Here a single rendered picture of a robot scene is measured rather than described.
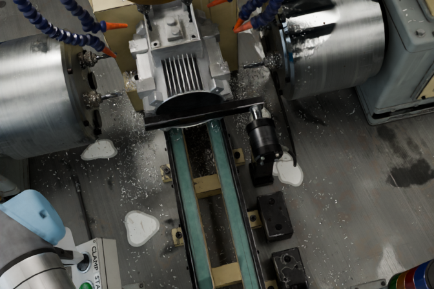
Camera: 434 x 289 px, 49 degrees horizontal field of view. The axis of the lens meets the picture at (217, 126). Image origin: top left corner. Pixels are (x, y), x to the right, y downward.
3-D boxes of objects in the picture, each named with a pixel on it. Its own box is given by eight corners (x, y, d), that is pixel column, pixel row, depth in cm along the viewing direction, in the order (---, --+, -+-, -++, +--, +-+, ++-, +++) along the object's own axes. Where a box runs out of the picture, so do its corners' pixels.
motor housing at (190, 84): (141, 65, 117) (123, 17, 100) (216, 49, 118) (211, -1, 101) (154, 137, 109) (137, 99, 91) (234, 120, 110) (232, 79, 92)
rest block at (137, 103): (132, 93, 128) (121, 69, 117) (157, 87, 128) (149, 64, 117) (135, 112, 125) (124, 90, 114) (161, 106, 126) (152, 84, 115)
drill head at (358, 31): (227, 39, 119) (222, -31, 97) (383, 6, 121) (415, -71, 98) (250, 127, 109) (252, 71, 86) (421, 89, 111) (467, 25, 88)
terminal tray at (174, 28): (146, 24, 103) (139, 2, 97) (194, 14, 104) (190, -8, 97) (154, 70, 98) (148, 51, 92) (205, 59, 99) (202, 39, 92)
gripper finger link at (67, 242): (92, 226, 84) (49, 222, 77) (95, 260, 82) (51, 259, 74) (79, 231, 86) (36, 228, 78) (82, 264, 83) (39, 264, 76)
